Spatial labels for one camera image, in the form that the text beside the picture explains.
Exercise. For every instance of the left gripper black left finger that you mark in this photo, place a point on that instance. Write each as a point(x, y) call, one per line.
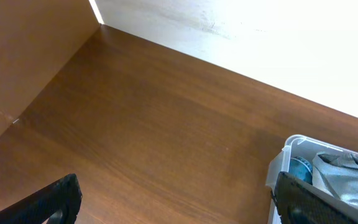
point(58, 203)

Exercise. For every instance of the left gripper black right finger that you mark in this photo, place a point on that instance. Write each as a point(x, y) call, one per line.
point(298, 202)

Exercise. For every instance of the dark blue jeans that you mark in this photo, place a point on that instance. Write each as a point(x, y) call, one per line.
point(301, 168)

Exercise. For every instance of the light blue jeans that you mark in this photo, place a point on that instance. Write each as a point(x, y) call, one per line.
point(337, 176)

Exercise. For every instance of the clear plastic storage bin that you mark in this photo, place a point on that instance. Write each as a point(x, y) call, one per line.
point(301, 146)

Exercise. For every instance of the brown side panel board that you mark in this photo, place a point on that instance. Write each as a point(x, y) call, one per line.
point(37, 38)

